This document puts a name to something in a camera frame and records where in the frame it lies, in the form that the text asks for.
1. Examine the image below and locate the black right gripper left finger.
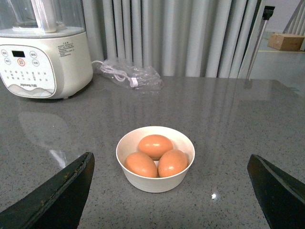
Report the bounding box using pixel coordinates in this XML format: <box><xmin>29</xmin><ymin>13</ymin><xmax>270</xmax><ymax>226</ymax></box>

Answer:
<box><xmin>0</xmin><ymin>152</ymin><xmax>95</xmax><ymax>229</ymax></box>

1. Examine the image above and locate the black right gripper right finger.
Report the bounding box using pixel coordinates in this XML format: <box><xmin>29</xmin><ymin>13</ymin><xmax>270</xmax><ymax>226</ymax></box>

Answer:
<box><xmin>247</xmin><ymin>155</ymin><xmax>305</xmax><ymax>229</ymax></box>

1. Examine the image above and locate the brown egg bowl left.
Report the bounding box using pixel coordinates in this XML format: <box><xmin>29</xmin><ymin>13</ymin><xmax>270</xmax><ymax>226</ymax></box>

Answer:
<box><xmin>124</xmin><ymin>152</ymin><xmax>157</xmax><ymax>178</ymax></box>

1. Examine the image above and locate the brown egg bowl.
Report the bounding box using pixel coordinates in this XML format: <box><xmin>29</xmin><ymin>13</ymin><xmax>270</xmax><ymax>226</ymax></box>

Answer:
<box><xmin>124</xmin><ymin>152</ymin><xmax>157</xmax><ymax>178</ymax></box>
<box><xmin>138</xmin><ymin>135</ymin><xmax>173</xmax><ymax>159</ymax></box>
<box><xmin>158</xmin><ymin>149</ymin><xmax>188</xmax><ymax>177</ymax></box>

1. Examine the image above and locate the brown egg bowl back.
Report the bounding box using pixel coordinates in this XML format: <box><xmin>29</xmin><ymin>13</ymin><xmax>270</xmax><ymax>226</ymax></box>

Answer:
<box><xmin>138</xmin><ymin>135</ymin><xmax>173</xmax><ymax>159</ymax></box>

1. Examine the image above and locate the brown egg bowl right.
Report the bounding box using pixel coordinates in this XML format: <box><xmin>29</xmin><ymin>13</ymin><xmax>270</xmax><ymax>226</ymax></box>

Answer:
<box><xmin>158</xmin><ymin>149</ymin><xmax>188</xmax><ymax>177</ymax></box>

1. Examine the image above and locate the cardboard box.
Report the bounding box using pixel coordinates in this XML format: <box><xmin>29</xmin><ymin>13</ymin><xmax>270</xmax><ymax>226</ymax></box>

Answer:
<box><xmin>267</xmin><ymin>33</ymin><xmax>305</xmax><ymax>51</ymax></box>

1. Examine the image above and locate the white round bowl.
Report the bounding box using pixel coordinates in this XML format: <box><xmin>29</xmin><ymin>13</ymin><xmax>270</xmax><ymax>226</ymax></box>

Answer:
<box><xmin>116</xmin><ymin>126</ymin><xmax>195</xmax><ymax>193</ymax></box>

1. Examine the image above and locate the clear plastic bag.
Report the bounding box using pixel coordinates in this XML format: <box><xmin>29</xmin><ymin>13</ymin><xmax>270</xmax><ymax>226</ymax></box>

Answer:
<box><xmin>91</xmin><ymin>58</ymin><xmax>164</xmax><ymax>91</ymax></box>

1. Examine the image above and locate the white Joyoung blender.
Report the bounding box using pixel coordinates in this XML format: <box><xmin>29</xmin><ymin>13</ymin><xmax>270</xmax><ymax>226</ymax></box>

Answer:
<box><xmin>0</xmin><ymin>0</ymin><xmax>93</xmax><ymax>99</ymax></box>

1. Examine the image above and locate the metal stand pole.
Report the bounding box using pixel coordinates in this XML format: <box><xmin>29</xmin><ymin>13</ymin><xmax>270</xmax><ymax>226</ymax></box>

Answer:
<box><xmin>246</xmin><ymin>5</ymin><xmax>275</xmax><ymax>80</ymax></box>

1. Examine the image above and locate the grey curtain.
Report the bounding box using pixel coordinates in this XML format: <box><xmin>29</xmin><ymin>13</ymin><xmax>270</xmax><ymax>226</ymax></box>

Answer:
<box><xmin>83</xmin><ymin>0</ymin><xmax>264</xmax><ymax>78</ymax></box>

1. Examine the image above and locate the white power cable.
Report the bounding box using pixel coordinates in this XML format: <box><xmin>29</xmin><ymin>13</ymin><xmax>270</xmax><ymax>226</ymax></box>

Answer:
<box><xmin>91</xmin><ymin>60</ymin><xmax>139</xmax><ymax>89</ymax></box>

